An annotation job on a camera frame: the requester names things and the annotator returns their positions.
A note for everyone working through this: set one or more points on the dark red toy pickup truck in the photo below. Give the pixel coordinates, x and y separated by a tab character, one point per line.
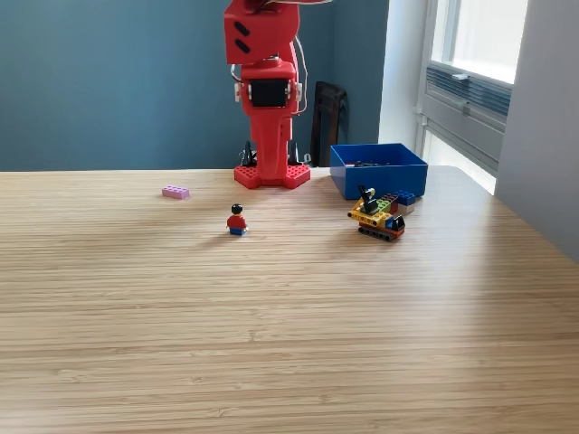
368	164

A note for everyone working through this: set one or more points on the small yellow toy digger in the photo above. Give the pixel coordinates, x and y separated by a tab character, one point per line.
375	221

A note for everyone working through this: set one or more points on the blue plastic bin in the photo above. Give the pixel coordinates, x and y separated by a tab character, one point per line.
384	183

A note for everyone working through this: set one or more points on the black table clamp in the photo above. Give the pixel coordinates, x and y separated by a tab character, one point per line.
248	156
300	157

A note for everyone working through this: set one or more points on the black chair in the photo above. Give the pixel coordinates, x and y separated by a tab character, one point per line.
330	126

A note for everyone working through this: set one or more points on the toy figure red shirt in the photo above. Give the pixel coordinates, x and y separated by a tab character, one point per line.
236	222

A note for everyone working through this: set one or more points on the flat pink toy brick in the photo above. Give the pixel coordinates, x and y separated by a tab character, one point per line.
175	192

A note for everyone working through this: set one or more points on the green brown red brick stack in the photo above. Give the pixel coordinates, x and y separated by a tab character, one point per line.
384	203

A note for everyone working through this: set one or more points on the blue on white brick stack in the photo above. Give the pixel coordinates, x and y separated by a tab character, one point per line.
406	199

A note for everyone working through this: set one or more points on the grey window vent grille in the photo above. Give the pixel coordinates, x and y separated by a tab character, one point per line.
484	97

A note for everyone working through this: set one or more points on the white window frame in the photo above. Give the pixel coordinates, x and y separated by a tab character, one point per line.
479	31

